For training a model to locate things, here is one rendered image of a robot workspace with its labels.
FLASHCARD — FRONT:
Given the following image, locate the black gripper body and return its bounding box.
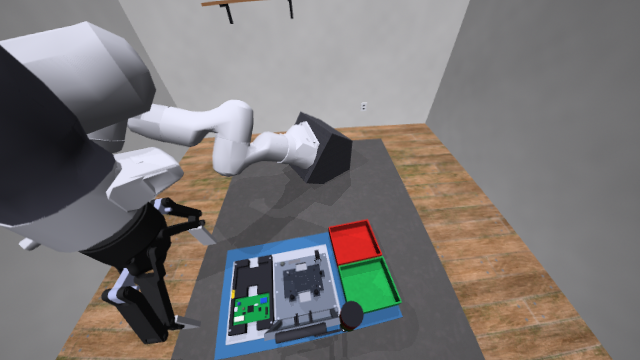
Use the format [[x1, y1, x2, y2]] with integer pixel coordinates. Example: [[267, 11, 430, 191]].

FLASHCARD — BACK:
[[78, 202, 172, 276]]

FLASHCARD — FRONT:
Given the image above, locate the green circuit board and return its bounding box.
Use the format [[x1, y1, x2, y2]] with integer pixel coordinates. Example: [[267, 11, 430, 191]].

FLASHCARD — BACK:
[[233, 293, 270, 325]]

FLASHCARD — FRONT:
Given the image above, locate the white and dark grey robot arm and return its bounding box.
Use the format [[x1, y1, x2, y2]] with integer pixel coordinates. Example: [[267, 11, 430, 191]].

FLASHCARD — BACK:
[[0, 21, 319, 253]]

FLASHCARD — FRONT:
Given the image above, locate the red open-top bin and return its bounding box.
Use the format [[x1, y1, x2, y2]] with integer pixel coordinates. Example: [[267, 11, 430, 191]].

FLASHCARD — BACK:
[[329, 219, 382, 269]]

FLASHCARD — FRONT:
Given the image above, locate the green bin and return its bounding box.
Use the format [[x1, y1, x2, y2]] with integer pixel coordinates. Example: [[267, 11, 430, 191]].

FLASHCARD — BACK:
[[338, 256, 402, 314]]

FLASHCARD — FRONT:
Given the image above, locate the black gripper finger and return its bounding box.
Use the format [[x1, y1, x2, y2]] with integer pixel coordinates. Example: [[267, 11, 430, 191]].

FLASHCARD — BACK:
[[150, 197, 217, 246], [101, 247, 201, 344]]

